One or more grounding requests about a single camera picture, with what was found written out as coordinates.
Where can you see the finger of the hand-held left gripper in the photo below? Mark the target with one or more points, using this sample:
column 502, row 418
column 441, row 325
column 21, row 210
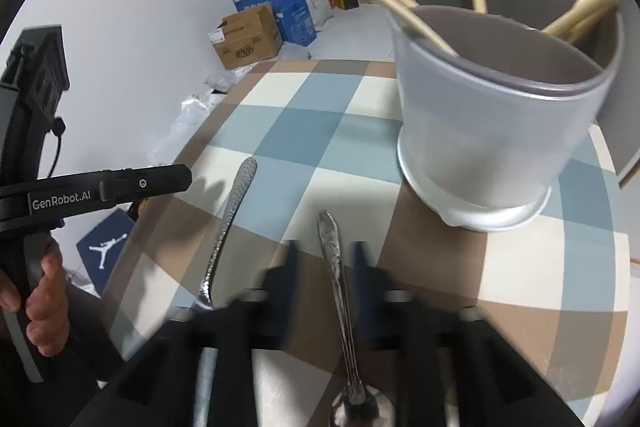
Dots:
column 150, row 182

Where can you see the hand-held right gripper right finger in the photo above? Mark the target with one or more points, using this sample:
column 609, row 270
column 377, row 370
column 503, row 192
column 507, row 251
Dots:
column 361, row 272

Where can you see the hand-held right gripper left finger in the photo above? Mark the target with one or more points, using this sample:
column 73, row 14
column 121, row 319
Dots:
column 292, row 267

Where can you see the patterned steel spoon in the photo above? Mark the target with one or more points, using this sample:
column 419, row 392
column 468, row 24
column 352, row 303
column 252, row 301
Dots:
column 332, row 247

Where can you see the hammered steel fork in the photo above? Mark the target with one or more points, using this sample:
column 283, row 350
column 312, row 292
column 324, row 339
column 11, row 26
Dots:
column 227, row 217

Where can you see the white utensil holder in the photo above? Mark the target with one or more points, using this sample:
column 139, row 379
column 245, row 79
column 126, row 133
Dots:
column 500, row 132

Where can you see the person's left hand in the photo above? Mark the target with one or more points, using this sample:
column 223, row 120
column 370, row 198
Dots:
column 47, row 307

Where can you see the clear plastic bag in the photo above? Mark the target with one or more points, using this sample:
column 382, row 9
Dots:
column 185, row 127

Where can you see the navy shoe box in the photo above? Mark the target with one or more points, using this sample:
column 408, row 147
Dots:
column 105, row 247

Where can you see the grey plastic package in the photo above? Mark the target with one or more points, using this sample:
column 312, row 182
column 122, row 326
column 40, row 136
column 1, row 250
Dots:
column 227, row 79

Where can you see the checkered table mat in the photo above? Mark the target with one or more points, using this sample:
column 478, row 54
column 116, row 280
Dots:
column 325, row 132

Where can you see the brown cardboard box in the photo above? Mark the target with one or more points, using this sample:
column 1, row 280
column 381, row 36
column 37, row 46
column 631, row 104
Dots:
column 245, row 39

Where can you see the blue cardboard box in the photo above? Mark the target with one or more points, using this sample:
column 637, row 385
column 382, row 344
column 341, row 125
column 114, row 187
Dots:
column 295, row 22

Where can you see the white shopping bag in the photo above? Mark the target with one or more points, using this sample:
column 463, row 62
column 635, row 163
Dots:
column 320, row 9

